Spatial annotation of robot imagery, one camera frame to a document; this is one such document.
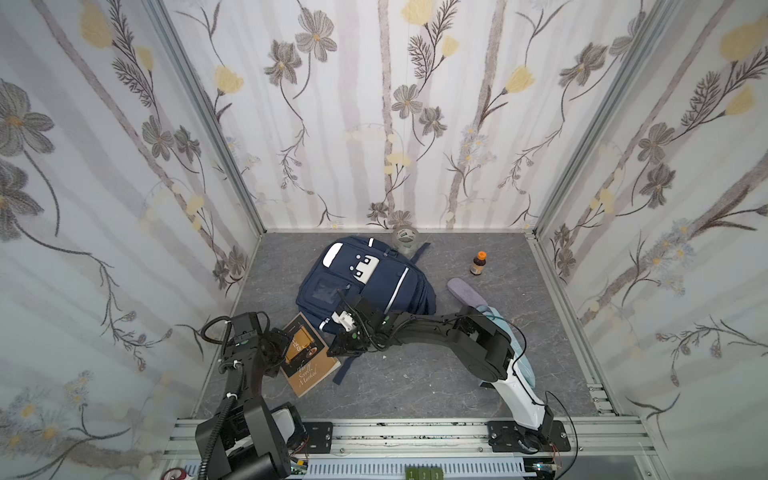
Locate light teal pencil pouch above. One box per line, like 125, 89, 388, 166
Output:
478, 305, 536, 388

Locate purple cylindrical case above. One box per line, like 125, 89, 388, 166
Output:
446, 278, 488, 311

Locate brown hardcover book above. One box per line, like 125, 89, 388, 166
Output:
280, 313, 341, 397

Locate black corrugated cable conduit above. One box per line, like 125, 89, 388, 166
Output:
196, 371, 241, 480

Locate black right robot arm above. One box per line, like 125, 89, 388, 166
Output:
328, 297, 554, 454

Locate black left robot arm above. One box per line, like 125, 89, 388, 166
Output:
195, 311, 291, 479

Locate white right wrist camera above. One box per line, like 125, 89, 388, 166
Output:
332, 311, 356, 332

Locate brown bottle with orange cap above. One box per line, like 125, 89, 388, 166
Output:
470, 251, 487, 276

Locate navy blue student backpack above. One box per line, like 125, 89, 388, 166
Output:
296, 236, 437, 383

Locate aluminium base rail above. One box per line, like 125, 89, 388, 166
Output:
161, 413, 655, 480

